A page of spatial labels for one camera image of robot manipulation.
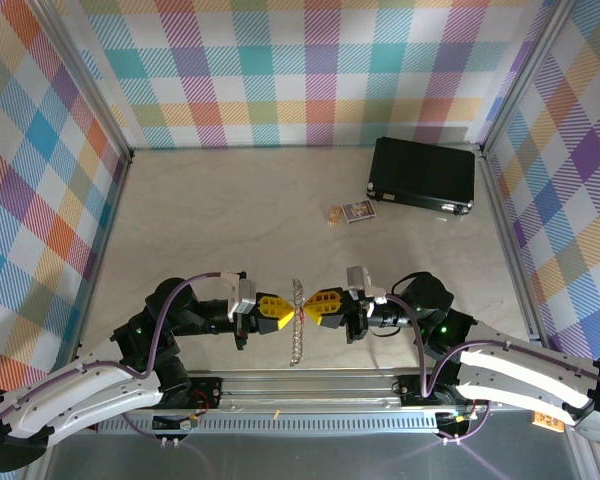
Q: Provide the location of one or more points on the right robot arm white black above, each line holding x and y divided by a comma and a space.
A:
520, 375

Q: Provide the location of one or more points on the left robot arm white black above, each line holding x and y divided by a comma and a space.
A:
80, 395

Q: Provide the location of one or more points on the small orange packet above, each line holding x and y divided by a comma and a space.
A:
334, 216

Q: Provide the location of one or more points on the purple playing card box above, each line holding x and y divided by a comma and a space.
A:
359, 212

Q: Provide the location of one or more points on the black connector hub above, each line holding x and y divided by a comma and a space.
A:
452, 422
172, 424

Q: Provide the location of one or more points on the black hard case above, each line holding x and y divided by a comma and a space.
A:
420, 170

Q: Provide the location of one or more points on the grey metal sheet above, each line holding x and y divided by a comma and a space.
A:
305, 457

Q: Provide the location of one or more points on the orange paper tag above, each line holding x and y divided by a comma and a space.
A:
549, 420

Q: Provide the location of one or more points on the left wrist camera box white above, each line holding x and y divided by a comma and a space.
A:
241, 295

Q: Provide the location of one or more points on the aluminium mounting rail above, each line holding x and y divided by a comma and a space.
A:
305, 390

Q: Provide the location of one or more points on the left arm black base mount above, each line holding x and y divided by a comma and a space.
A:
205, 390

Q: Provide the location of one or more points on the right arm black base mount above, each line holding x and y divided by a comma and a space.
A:
415, 390

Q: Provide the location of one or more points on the aluminium side rail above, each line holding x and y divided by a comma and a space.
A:
510, 225
105, 250

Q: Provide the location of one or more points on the aluminium frame post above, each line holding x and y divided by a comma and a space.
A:
86, 75
525, 75

